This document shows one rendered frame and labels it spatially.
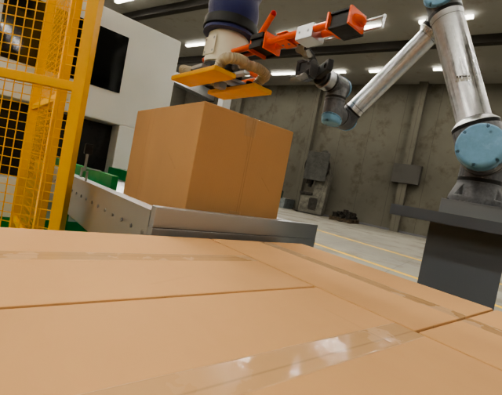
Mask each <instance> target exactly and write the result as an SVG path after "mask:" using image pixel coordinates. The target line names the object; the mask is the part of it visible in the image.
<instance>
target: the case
mask: <svg viewBox="0 0 502 395"><path fill-rule="evenodd" d="M292 138H293V132H291V131H289V130H287V129H283V128H280V127H278V126H275V125H272V124H269V123H267V122H264V121H261V120H258V119H255V118H251V117H249V116H247V115H244V114H240V113H238V112H235V111H232V110H229V109H227V108H224V107H221V106H218V105H216V104H213V103H209V102H207V101H202V102H197V103H187V104H181V105H176V106H170V107H160V108H155V109H149V110H143V111H138V113H137V117H136V125H135V130H134V135H133V143H132V147H131V152H130V156H129V165H128V169H127V174H126V178H125V187H124V191H123V194H125V195H128V196H130V197H132V198H135V199H137V200H139V201H142V202H145V203H147V204H149V205H158V206H165V207H173V208H185V209H193V210H199V211H207V212H219V213H227V214H234V215H240V216H254V217H260V218H268V219H277V214H278V207H279V203H280V199H281V194H282V187H283V183H284V179H285V174H286V167H287V163H288V158H289V151H290V147H291V143H292Z"/></svg>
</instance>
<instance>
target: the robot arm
mask: <svg viewBox="0 0 502 395"><path fill-rule="evenodd" d="M423 3H424V5H425V8H426V10H427V18H426V20H425V21H424V22H423V23H422V24H421V25H420V31H419V32H418V33H417V34H416V35H415V36H414V37H413V38H412V39H411V40H410V41H409V42H408V43H407V44H406V45H405V46H404V47H403V48H402V49H401V50H400V51H399V52H398V53H397V54H396V55H395V56H394V57H393V58H392V59H391V60H390V61H389V62H388V63H387V64H386V65H385V66H384V67H383V68H382V69H381V70H380V72H379V73H378V74H377V75H376V76H375V77H374V78H373V79H372V80H371V81H370V82H369V83H368V84H367V85H366V86H365V87H364V88H363V89H362V90H361V91H360V92H359V93H358V94H357V95H356V96H355V97H354V98H353V99H352V100H351V101H350V102H349V103H347V104H346V105H345V106H344V104H345V99H346V98H347V97H348V96H349V95H350V93H351V89H352V86H351V82H350V81H349V80H348V79H347V78H345V77H343V76H342V75H340V74H338V73H337V72H335V71H333V63H334V60H332V59H328V60H327V61H325V62H324V63H323V64H321V65H320V66H318V65H319V63H318V61H317V59H316V57H315V54H314V52H313V51H312V50H311V49H308V50H304V46H303V45H301V44H298V47H296V48H295V51H296V52H297V53H299V54H301V55H302V57H303V58H304V59H307V58H308V59H309V60H298V61H297V65H296V73H295V75H296V76H292V77H291V78H289V79H290V81H294V82H314V83H315V85H316V87H318V88H319V89H321V90H323V91H325V92H326V97H325V102H324V107H323V111H322V123H323V124H324V125H328V126H331V127H337V128H339V129H341V130H344V131H349V130H352V129H353V128H354V127H355V126H356V124H357V120H358V119H359V118H360V117H361V116H362V114H363V113H365V112H366V111H367V110H368V109H369V108H370V107H371V106H372V105H373V104H374V103H375V102H376V101H377V100H378V99H379V98H380V97H381V96H382V95H383V94H384V93H385V92H386V91H387V90H388V89H389V88H390V87H391V86H392V85H393V84H394V83H395V82H397V80H399V79H400V77H401V76H403V75H404V73H406V72H407V71H408V69H410V68H411V66H413V65H414V64H415V63H416V62H417V61H418V60H419V58H421V57H422V56H423V55H424V54H425V53H426V52H427V51H428V50H429V49H430V48H431V47H432V46H433V45H434V44H436V47H437V50H438V56H439V59H440V63H441V66H442V72H443V75H444V79H445V82H446V88H447V91H448V94H449V100H450V103H451V106H452V109H453V115H454V118H455V122H456V125H455V126H454V127H453V129H452V131H451V132H452V135H453V142H454V145H455V154H456V156H457V159H458V161H459V162H460V170H459V173H458V177H457V182H456V184H455V185H454V187H453V189H452V190H451V191H450V192H449V194H448V196H447V198H448V199H453V200H458V201H466V202H471V203H476V204H481V205H490V206H495V207H500V208H502V121H501V118H500V117H499V116H497V115H495V114H492V111H491V109H490V105H489V101H488V97H487V94H486V89H485V86H484V83H483V80H482V75H481V71H480V69H479V65H478V61H477V57H476V55H475V49H474V46H473V43H472V40H471V35H470V32H469V29H468V25H467V21H466V18H465V15H464V6H463V3H462V0H423Z"/></svg>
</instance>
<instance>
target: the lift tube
mask: <svg viewBox="0 0 502 395"><path fill-rule="evenodd" d="M261 2H262V0H209V13H210V12H212V11H217V10H224V11H230V12H233V13H238V14H241V15H243V16H245V17H247V18H249V19H250V20H251V21H253V22H254V23H255V25H256V26H257V24H258V20H259V5H260V3H261ZM217 28H223V29H228V30H232V31H236V32H238V33H240V34H242V35H244V36H245V37H246V39H247V40H248V41H249V44H250V37H251V35H252V34H251V33H250V32H249V31H248V30H246V29H245V28H244V27H241V26H239V25H237V24H233V23H228V22H223V21H213V22H209V23H207V24H206V25H205V27H204V29H203V33H204V35H205V36H206V37H209V32H210V31H212V30H214V29H217Z"/></svg>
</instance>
